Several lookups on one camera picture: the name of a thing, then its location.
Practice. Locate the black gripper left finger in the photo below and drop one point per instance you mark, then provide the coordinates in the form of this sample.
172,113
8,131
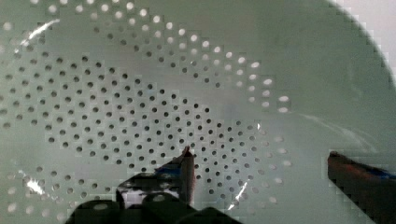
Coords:
175,177

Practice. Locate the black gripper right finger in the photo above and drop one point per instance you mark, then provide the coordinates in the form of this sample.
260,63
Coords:
372,189

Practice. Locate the green strainer bowl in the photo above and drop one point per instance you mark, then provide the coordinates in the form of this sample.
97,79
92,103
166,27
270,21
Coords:
96,91

